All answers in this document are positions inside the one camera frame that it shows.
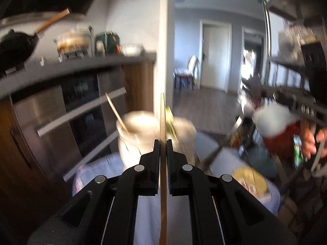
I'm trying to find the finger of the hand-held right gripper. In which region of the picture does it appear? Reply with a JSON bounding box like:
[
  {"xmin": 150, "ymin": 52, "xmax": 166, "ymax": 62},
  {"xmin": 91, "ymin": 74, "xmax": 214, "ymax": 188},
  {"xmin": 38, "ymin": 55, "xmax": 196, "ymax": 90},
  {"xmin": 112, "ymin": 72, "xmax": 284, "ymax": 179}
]
[{"xmin": 263, "ymin": 85, "xmax": 318, "ymax": 116}]

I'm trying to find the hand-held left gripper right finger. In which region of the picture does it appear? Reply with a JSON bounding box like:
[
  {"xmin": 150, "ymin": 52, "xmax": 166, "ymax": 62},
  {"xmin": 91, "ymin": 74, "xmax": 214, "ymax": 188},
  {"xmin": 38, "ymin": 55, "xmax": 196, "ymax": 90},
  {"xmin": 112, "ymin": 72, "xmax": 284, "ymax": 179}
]
[{"xmin": 166, "ymin": 139, "xmax": 298, "ymax": 245}]

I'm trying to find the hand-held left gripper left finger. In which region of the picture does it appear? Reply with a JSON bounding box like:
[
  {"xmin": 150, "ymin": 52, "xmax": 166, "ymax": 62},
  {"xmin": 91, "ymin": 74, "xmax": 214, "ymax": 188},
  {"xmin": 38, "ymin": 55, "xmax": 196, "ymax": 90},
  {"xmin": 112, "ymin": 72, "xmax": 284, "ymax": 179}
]
[{"xmin": 28, "ymin": 139, "xmax": 161, "ymax": 245}]

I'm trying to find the white ceramic utensil holder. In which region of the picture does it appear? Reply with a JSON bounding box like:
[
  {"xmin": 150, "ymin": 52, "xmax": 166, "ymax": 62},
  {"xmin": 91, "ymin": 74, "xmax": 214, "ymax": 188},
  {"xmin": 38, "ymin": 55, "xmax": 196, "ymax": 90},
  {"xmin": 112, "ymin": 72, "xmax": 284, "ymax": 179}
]
[{"xmin": 116, "ymin": 110, "xmax": 200, "ymax": 169}]

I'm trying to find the beige chopstick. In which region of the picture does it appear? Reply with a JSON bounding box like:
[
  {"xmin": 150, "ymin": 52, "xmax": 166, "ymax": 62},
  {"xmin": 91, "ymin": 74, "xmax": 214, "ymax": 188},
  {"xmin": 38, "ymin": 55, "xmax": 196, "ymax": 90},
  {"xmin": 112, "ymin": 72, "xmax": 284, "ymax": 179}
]
[
  {"xmin": 159, "ymin": 93, "xmax": 168, "ymax": 245},
  {"xmin": 105, "ymin": 92, "xmax": 129, "ymax": 133}
]

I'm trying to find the person's right hand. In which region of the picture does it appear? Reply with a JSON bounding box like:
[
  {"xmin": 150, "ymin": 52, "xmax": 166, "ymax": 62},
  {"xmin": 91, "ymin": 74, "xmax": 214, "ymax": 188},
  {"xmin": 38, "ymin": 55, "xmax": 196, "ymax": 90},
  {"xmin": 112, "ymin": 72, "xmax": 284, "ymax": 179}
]
[{"xmin": 300, "ymin": 122, "xmax": 327, "ymax": 159}]

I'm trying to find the red and white fluffy garment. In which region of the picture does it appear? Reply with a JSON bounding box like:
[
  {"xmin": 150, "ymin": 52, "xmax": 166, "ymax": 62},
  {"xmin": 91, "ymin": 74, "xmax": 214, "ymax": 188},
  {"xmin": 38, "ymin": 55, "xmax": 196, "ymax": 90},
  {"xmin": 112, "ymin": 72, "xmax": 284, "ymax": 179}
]
[{"xmin": 253, "ymin": 105, "xmax": 307, "ymax": 159}]

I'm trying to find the metal shelf rack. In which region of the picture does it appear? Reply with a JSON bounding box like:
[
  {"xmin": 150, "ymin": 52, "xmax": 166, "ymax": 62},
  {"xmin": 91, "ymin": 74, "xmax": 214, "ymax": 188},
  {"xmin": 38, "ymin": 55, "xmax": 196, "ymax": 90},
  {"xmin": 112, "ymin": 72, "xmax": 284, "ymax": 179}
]
[{"xmin": 266, "ymin": 0, "xmax": 327, "ymax": 87}]

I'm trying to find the white door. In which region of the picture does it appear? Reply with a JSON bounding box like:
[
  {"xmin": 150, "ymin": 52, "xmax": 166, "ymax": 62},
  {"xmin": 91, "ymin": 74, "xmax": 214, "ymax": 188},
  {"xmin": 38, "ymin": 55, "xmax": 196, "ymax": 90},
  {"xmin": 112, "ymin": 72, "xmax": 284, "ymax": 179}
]
[{"xmin": 199, "ymin": 20, "xmax": 232, "ymax": 92}]

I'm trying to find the wooden chair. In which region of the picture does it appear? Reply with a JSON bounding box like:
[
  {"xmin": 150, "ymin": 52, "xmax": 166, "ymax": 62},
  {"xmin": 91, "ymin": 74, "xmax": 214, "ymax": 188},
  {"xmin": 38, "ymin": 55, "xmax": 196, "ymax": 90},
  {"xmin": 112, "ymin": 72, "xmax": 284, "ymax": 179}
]
[{"xmin": 174, "ymin": 56, "xmax": 201, "ymax": 91}]

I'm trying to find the white bowl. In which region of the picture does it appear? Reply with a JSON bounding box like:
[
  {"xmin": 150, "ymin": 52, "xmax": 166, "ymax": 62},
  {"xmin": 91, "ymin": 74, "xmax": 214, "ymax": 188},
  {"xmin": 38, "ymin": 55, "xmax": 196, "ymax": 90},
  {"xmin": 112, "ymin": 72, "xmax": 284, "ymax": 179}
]
[{"xmin": 120, "ymin": 44, "xmax": 145, "ymax": 57}]

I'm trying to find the stainless steel oven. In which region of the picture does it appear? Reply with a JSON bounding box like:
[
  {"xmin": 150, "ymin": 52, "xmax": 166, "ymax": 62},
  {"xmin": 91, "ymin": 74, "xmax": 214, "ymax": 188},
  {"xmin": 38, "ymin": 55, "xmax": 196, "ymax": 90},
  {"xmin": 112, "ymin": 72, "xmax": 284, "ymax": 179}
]
[{"xmin": 13, "ymin": 71, "xmax": 128, "ymax": 182}]

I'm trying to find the grey kitchen countertop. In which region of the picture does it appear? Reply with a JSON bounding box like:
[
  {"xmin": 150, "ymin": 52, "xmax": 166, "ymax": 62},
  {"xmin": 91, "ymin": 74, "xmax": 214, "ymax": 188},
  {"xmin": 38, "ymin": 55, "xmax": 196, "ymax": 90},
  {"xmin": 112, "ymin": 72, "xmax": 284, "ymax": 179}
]
[{"xmin": 0, "ymin": 52, "xmax": 157, "ymax": 99}]

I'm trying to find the green air fryer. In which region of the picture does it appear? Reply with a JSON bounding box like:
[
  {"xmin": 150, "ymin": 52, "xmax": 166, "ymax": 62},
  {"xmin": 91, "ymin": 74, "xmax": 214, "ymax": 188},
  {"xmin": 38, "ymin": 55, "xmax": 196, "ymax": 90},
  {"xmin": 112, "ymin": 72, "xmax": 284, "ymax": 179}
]
[{"xmin": 94, "ymin": 31, "xmax": 120, "ymax": 56}]

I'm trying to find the white clay pot with lid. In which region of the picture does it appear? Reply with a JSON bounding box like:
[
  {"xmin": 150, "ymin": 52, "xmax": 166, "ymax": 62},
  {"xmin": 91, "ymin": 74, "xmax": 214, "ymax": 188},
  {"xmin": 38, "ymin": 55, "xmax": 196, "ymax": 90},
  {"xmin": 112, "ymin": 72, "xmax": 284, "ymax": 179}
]
[{"xmin": 54, "ymin": 25, "xmax": 94, "ymax": 60}]

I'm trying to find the wooden cabinet beside wall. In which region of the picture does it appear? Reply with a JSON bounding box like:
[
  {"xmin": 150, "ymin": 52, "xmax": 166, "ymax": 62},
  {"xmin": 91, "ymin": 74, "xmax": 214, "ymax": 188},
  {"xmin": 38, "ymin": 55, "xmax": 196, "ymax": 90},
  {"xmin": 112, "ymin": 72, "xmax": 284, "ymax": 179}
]
[{"xmin": 121, "ymin": 61, "xmax": 155, "ymax": 115}]

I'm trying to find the wooden cabinet with black handle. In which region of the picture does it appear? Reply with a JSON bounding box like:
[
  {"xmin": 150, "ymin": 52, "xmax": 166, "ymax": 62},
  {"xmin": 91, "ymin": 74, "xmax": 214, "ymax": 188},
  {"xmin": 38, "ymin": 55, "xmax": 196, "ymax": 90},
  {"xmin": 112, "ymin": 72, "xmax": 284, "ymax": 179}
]
[{"xmin": 0, "ymin": 94, "xmax": 72, "ymax": 235}]

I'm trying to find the black wok with wooden handle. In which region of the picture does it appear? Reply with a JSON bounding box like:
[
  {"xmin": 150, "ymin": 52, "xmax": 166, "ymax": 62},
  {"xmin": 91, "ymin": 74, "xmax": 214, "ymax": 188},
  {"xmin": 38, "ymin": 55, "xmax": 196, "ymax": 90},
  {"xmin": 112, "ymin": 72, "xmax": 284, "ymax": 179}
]
[{"xmin": 0, "ymin": 8, "xmax": 72, "ymax": 79}]

